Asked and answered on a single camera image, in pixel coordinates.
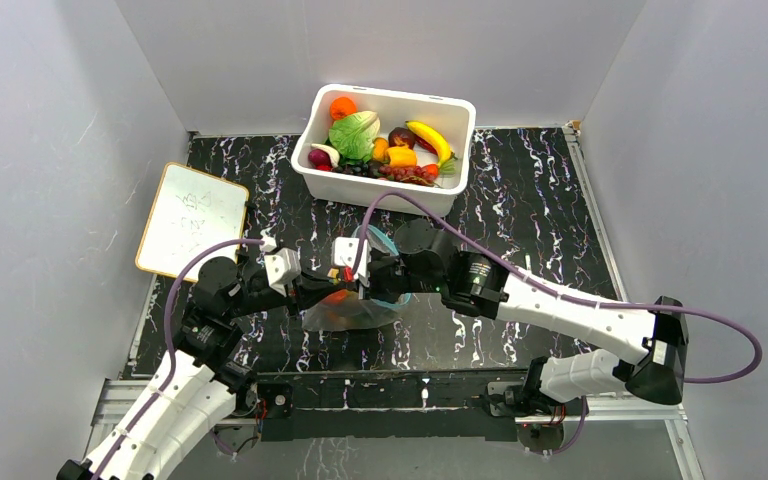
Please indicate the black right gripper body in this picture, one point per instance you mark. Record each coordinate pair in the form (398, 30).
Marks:
(431, 283)

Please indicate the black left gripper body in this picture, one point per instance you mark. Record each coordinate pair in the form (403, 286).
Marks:
(255, 300)

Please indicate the toy red tomato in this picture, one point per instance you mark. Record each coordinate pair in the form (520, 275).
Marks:
(336, 298)

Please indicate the clear zip top bag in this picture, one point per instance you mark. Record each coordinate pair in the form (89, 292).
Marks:
(355, 313)

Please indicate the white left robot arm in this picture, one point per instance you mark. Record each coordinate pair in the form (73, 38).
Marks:
(197, 384)

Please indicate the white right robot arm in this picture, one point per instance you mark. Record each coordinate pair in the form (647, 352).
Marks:
(642, 352)

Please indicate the white plastic food bin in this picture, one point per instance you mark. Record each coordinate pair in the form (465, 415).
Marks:
(355, 181)

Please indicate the toy red grapes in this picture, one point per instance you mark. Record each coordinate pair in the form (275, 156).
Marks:
(410, 175)

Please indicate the toy yellow pepper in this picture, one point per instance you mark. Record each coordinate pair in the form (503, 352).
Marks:
(401, 157)

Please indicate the toy yellow banana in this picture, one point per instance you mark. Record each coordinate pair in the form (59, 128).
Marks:
(434, 139)

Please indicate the toy red chili pepper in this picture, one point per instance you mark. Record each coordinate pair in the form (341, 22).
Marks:
(425, 145)

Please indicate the toy purple onion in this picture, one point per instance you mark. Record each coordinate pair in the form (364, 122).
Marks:
(323, 157)

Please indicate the toy green cabbage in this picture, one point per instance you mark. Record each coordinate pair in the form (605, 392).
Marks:
(354, 136)

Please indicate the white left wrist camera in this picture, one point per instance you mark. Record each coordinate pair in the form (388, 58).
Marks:
(282, 269)

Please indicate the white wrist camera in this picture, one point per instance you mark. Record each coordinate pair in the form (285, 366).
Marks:
(282, 269)
(352, 253)

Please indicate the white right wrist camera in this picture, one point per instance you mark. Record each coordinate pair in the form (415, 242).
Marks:
(352, 253)

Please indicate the white board wooden frame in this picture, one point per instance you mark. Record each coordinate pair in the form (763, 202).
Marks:
(191, 212)

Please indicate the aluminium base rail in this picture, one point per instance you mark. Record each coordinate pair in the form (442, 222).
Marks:
(418, 405)

